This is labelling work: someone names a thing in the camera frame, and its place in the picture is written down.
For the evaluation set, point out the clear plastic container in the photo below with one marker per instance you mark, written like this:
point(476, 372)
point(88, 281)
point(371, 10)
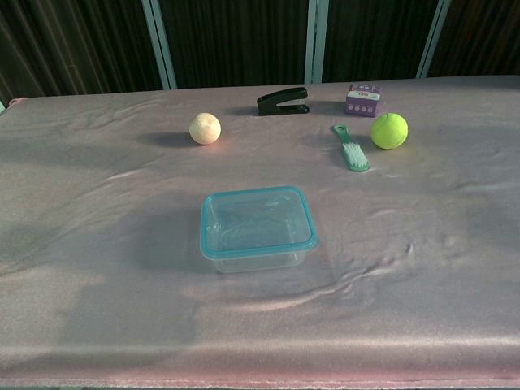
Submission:
point(260, 262)

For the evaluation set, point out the pale peach toy fruit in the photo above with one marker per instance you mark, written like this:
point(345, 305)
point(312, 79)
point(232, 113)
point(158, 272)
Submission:
point(205, 128)

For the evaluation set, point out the black stapler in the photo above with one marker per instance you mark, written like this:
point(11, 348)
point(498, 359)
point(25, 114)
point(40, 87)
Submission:
point(282, 101)

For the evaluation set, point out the green scrubbing brush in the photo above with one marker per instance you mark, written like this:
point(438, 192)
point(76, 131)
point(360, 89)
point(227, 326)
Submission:
point(353, 152)

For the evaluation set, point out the small purple carton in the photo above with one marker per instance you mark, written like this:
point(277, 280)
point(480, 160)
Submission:
point(362, 103)

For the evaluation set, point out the yellow-green tennis ball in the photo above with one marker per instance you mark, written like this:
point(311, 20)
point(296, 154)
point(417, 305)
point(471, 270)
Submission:
point(389, 131)

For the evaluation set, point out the pink tablecloth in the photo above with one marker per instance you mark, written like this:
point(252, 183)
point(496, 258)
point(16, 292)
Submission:
point(122, 243)

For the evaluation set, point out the grey metal frame post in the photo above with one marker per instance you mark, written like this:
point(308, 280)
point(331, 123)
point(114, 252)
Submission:
point(432, 40)
point(162, 44)
point(316, 40)

